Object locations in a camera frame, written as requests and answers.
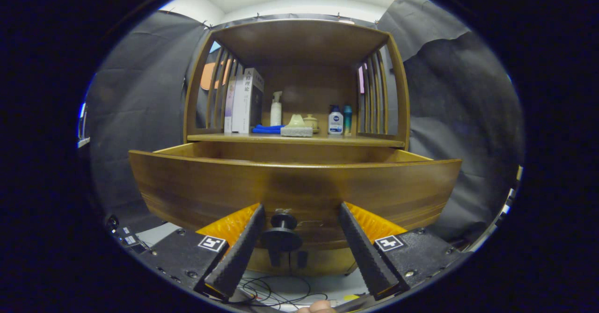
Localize wooden countertop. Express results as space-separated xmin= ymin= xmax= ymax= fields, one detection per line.
xmin=187 ymin=133 xmax=406 ymax=147

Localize wooden cabinet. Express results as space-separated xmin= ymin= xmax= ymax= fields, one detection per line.
xmin=183 ymin=19 xmax=411 ymax=276

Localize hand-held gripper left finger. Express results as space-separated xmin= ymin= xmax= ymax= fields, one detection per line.
xmin=136 ymin=203 xmax=266 ymax=302

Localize wooden cabinet door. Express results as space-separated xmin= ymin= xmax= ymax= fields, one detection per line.
xmin=290 ymin=250 xmax=355 ymax=276
xmin=247 ymin=247 xmax=291 ymax=274

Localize white pump bottle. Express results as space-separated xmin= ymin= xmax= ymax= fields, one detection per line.
xmin=270 ymin=91 xmax=283 ymax=126

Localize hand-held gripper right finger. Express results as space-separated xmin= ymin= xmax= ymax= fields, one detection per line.
xmin=338 ymin=202 xmax=471 ymax=300

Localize wooden drawer with black knob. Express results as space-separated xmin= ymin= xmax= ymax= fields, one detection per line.
xmin=129 ymin=141 xmax=463 ymax=254

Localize thin pale purple book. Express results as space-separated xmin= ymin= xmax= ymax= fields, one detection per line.
xmin=224 ymin=77 xmax=236 ymax=133

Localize white lotion bottle blue cap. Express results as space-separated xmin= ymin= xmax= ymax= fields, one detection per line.
xmin=328 ymin=105 xmax=344 ymax=135

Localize grey scrub brush pale handle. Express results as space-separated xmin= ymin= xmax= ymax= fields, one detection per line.
xmin=280 ymin=114 xmax=314 ymax=137

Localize thick white book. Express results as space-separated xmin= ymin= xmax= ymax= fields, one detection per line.
xmin=232 ymin=68 xmax=264 ymax=134

